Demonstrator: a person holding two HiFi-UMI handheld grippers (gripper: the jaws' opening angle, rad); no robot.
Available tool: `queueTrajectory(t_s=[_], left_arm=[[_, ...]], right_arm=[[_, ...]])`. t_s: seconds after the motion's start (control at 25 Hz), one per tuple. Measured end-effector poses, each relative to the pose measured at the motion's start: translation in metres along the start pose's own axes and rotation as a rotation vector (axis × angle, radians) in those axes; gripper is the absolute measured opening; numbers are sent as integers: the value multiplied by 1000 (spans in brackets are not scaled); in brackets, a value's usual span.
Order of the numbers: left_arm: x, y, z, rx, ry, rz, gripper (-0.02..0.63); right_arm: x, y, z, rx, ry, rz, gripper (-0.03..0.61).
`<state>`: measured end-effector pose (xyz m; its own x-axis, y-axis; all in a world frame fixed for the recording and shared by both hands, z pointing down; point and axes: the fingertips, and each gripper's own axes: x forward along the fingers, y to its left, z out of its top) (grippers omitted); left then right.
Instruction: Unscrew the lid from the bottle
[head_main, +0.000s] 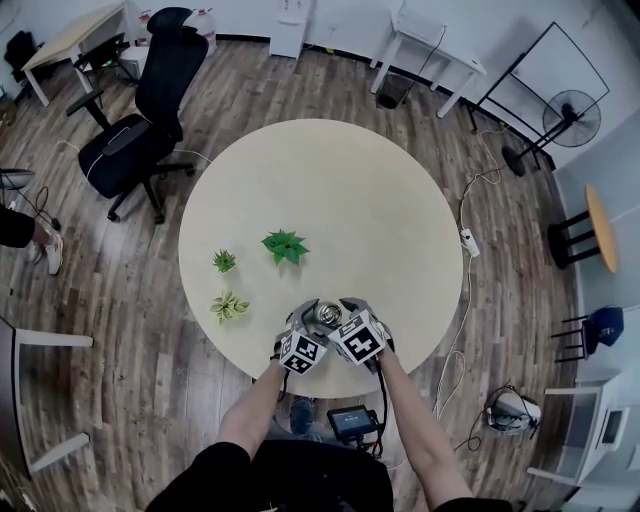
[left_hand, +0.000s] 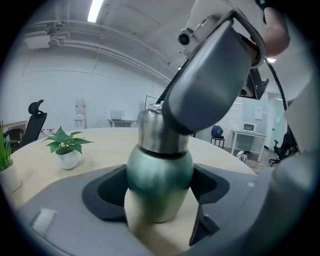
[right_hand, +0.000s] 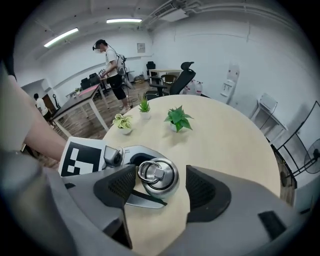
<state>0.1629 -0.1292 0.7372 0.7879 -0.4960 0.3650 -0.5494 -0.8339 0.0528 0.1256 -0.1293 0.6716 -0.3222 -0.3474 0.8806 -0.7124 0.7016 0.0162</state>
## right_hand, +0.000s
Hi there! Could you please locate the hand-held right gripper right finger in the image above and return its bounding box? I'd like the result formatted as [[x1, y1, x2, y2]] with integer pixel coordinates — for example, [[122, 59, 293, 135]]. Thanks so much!
[[184, 164, 310, 251]]

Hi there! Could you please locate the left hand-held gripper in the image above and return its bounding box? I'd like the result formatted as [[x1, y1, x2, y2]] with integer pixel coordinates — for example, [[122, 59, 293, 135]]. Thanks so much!
[[57, 136, 173, 210]]

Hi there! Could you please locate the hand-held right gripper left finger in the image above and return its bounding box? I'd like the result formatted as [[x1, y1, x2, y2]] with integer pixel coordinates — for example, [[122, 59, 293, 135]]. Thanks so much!
[[46, 163, 138, 250]]

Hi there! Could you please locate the silver metal lid with ring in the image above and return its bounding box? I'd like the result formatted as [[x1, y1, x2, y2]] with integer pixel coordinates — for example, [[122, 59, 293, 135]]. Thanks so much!
[[137, 157, 180, 192]]

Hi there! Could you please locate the person's left forearm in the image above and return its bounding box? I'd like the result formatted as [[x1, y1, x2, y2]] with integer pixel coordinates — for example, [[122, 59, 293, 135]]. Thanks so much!
[[7, 74, 68, 169]]

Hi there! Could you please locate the variegated pale-leaf potted plant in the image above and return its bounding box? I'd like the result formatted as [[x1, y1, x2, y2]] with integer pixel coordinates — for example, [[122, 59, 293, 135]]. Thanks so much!
[[110, 113, 134, 136]]

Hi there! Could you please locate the beige round table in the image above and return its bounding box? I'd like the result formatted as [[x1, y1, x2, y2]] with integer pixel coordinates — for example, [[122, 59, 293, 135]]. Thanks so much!
[[101, 94, 282, 251]]

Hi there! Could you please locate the broad-leaf green potted plant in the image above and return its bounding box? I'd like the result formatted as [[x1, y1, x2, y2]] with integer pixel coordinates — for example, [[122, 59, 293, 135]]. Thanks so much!
[[163, 104, 195, 133]]

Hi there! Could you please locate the small spiky potted plant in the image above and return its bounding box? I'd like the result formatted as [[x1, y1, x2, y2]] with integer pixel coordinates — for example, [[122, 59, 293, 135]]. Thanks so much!
[[137, 92, 152, 120]]

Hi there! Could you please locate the black standing fan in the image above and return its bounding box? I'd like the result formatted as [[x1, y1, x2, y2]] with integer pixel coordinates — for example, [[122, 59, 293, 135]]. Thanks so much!
[[303, 138, 320, 176]]

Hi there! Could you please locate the black-framed rolling whiteboard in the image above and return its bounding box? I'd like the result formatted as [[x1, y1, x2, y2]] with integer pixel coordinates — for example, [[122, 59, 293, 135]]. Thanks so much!
[[264, 99, 320, 182]]

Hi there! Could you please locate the white side table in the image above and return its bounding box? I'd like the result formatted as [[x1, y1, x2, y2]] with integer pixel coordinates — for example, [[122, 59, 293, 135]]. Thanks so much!
[[249, 98, 289, 142]]

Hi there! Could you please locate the dark table with white legs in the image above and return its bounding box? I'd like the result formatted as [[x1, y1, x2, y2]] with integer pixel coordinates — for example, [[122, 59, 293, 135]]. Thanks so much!
[[51, 83, 111, 141]]

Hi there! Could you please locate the brown wooden chair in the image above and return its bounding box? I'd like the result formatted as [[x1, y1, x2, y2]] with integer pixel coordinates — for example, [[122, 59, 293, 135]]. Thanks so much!
[[161, 74, 178, 85]]

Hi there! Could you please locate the black office chair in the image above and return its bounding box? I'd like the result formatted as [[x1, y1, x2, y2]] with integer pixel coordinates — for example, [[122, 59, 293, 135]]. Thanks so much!
[[144, 61, 197, 101]]

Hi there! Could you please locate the light wooden rectangular desk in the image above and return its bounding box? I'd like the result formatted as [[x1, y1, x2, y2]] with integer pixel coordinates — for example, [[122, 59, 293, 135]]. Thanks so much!
[[148, 68, 184, 86]]

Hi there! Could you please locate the white flat panel appliance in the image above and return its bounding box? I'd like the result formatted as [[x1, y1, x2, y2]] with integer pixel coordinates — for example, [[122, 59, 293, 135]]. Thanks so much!
[[258, 92, 279, 111]]

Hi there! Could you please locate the black mesh chair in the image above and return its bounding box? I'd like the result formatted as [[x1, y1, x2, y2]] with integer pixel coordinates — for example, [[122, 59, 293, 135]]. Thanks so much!
[[146, 61, 157, 76]]

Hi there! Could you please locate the white water dispenser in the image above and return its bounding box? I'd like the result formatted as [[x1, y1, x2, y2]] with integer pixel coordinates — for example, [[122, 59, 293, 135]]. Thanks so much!
[[219, 61, 241, 105]]

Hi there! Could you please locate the ceiling tube light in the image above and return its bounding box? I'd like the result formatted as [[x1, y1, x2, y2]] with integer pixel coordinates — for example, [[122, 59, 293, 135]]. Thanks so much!
[[43, 27, 80, 48], [106, 17, 143, 25]]

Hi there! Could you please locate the ceiling air conditioner unit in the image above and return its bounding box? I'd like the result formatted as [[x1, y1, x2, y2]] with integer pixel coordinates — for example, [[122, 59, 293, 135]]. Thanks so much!
[[151, 0, 191, 24]]

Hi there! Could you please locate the silver gripper-mounted camera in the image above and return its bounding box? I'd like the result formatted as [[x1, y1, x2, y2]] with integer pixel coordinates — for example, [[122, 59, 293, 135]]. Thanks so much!
[[103, 145, 125, 169]]

